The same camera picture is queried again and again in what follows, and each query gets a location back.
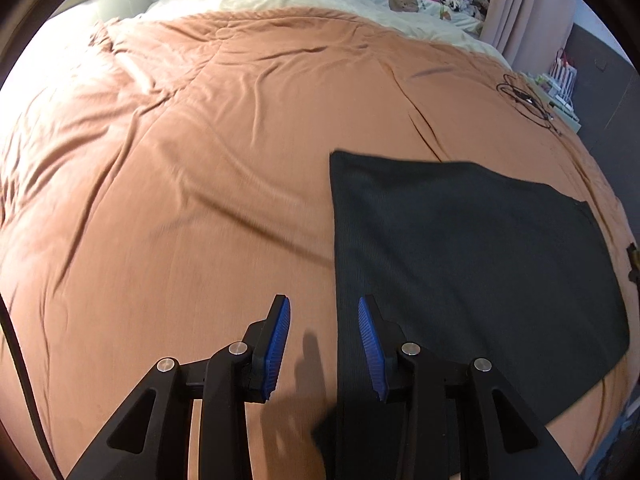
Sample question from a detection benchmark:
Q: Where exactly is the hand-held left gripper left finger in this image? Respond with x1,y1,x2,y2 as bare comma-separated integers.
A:
65,294,292,480

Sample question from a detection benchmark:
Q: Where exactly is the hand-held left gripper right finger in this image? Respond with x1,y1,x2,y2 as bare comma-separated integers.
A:
358,295,575,480

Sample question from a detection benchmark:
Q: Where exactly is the dark grey ribbed cloth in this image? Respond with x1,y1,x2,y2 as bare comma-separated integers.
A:
313,149,630,480

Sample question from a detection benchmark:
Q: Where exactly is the orange blanket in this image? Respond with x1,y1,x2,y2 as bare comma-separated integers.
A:
0,8,637,480

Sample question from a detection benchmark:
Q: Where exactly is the striped gift bag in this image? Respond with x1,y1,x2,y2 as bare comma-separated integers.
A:
547,47,577,98

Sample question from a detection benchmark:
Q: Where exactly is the pink curtain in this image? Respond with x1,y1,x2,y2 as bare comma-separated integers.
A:
480,0,591,73

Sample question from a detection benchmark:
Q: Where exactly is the cream bear print bedsheet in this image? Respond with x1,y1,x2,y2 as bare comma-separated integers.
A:
145,0,511,68

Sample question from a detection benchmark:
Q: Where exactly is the black cable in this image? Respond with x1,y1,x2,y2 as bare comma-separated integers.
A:
496,73,563,136

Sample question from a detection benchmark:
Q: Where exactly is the black strap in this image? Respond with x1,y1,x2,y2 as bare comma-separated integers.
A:
0,294,66,480

